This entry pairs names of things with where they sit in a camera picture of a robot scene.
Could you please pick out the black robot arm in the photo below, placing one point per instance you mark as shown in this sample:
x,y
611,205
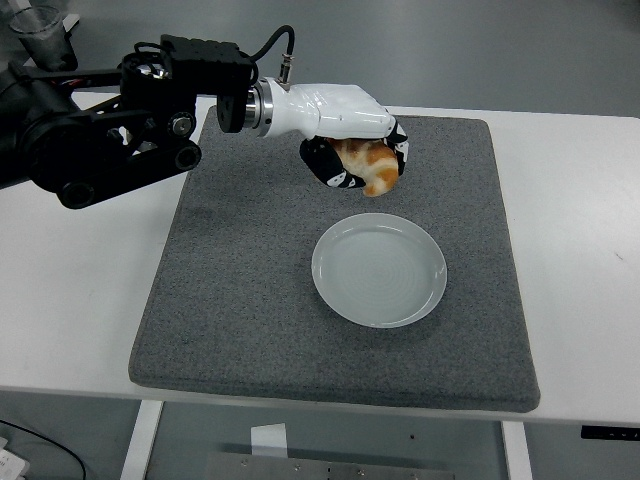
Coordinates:
x,y
100,135

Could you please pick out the black bin with clear bag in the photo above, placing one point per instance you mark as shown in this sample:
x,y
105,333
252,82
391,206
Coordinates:
x,y
45,42

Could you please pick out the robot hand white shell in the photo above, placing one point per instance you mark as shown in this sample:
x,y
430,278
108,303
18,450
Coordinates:
x,y
340,110

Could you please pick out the white table foot bar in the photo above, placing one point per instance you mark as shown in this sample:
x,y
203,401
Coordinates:
x,y
73,21

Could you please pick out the black table control panel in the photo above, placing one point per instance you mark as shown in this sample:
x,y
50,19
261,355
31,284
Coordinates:
x,y
610,432

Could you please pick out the round pale grey plate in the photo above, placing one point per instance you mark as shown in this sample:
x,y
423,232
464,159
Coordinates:
x,y
380,272

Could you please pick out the golden croissant bread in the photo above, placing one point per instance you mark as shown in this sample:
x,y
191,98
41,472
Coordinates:
x,y
380,170

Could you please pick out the white power strip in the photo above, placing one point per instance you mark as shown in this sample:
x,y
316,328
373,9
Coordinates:
x,y
10,465

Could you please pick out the white table leg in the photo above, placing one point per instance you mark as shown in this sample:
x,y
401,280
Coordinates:
x,y
142,440
516,450

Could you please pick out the grey metal plate with screws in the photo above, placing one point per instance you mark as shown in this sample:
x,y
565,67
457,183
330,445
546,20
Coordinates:
x,y
330,470

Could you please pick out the grey speckled square mat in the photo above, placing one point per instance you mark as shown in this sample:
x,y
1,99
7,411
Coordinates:
x,y
250,275

